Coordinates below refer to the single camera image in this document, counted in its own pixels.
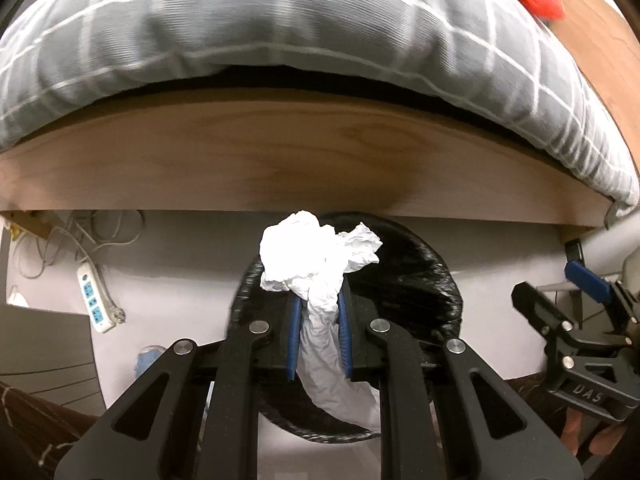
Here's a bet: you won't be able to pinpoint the grey cabinet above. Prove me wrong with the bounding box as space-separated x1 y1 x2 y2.
0 302 107 417

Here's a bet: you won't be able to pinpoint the blue cloth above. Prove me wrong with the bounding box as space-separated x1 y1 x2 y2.
134 345 168 380

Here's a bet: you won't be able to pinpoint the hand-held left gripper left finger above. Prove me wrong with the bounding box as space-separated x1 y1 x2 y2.
54 290 303 480

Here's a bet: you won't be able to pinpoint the white tissue paper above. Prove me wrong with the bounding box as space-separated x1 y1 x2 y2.
259 210 383 433

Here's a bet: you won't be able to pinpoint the person's right hand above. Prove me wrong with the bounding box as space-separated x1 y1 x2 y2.
559 406 627 462

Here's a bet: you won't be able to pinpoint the white tangled cables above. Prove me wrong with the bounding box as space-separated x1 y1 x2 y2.
9 210 147 281

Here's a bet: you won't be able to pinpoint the white power strip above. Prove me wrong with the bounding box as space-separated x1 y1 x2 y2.
76 264 126 334

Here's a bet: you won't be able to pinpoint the black bin with bag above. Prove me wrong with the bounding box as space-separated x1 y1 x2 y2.
230 212 463 448

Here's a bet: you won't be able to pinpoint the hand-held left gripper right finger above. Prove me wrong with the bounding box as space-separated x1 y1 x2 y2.
337 280 586 480

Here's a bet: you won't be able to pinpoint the wooden bed frame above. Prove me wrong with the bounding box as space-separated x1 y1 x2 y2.
0 0 640 243

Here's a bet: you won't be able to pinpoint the person's right leg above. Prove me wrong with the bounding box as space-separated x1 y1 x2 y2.
500 371 576 413

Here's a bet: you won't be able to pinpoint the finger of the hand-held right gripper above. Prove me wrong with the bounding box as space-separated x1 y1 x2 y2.
512 282 584 357
564 260 640 332

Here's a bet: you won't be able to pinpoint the grey checked bed sheet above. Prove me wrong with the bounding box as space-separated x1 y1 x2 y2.
0 0 640 218

